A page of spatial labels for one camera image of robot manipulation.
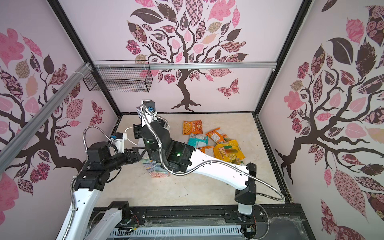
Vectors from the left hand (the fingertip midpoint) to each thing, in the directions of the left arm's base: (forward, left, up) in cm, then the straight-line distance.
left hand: (143, 151), depth 71 cm
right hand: (+3, -6, +25) cm, 26 cm away
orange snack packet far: (+33, -25, -22) cm, 47 cm away
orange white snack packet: (+23, -42, -19) cm, 51 cm away
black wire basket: (+51, +15, +10) cm, 54 cm away
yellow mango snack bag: (+10, -48, -18) cm, 52 cm away
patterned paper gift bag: (-3, -4, -13) cm, 14 cm away
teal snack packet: (+20, -28, -21) cm, 40 cm away
